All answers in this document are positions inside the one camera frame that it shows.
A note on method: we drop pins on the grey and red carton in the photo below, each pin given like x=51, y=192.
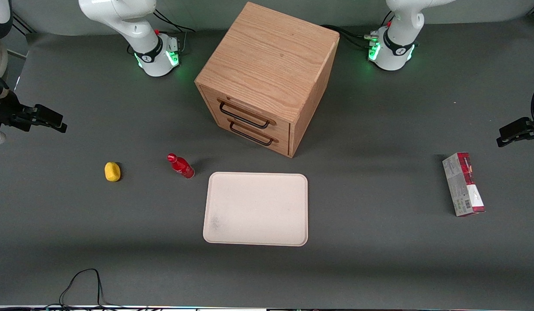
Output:
x=463, y=185

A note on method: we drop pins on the red coke bottle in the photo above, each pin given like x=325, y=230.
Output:
x=181, y=166

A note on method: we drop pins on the yellow lemon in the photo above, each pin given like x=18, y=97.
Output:
x=112, y=172

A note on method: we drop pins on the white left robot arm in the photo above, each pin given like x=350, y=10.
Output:
x=401, y=30

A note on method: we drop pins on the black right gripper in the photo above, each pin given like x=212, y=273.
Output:
x=7, y=110

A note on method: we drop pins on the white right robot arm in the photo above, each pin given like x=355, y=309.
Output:
x=133, y=26

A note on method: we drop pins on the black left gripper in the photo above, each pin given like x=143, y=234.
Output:
x=527, y=126

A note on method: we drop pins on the wooden drawer front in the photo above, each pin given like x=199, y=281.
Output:
x=279, y=146
x=215, y=100

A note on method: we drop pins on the wooden drawer cabinet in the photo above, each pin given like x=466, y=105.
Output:
x=267, y=56

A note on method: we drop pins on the cream plastic tray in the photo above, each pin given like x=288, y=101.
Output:
x=256, y=209

